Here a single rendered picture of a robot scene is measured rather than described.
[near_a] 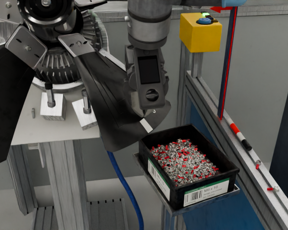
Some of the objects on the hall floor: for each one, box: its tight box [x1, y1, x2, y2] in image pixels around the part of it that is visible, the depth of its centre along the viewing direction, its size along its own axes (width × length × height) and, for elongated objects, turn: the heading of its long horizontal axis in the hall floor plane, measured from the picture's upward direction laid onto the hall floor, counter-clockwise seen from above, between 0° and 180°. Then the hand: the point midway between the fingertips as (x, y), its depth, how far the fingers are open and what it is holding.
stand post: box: [74, 139, 89, 230], centre depth 139 cm, size 4×9×115 cm, turn 99°
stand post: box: [43, 140, 85, 230], centre depth 125 cm, size 4×9×91 cm, turn 99°
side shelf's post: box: [79, 139, 88, 202], centre depth 165 cm, size 4×4×83 cm
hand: (144, 115), depth 76 cm, fingers closed
